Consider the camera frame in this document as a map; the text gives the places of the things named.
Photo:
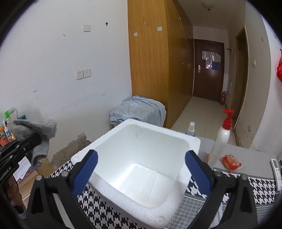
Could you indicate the ceiling lamp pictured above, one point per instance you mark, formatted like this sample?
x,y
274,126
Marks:
x,y
208,4

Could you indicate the wall socket pair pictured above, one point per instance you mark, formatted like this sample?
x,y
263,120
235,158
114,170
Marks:
x,y
81,74

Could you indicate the red hanging bags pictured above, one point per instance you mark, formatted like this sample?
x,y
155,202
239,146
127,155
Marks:
x,y
279,68

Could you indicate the dark brown door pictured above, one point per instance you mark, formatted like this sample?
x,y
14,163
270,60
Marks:
x,y
209,69

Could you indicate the grey sock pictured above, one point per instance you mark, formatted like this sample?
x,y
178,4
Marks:
x,y
40,132

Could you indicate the red fire extinguisher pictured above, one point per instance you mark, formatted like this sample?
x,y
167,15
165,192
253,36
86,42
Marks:
x,y
223,98

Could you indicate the white pump lotion bottle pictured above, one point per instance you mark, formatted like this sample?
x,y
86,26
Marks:
x,y
221,141

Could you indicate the white foam box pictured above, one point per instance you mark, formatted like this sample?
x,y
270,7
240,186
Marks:
x,y
141,170

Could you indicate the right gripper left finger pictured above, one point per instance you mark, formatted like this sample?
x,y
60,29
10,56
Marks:
x,y
43,212

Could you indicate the light blue cloth pile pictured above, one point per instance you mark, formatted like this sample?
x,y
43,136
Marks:
x,y
139,108

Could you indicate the wooden wardrobe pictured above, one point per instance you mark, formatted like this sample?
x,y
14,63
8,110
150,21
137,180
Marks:
x,y
161,46

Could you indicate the blue spray bottle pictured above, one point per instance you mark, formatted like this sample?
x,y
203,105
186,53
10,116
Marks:
x,y
191,129

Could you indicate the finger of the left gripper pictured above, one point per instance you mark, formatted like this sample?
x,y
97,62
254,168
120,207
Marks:
x,y
26,143

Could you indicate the white remote control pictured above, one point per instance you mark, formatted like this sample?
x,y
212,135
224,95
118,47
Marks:
x,y
277,173

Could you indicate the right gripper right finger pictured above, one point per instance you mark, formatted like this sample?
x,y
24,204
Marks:
x,y
240,211

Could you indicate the red snack packet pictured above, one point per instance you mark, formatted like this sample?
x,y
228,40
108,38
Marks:
x,y
230,163

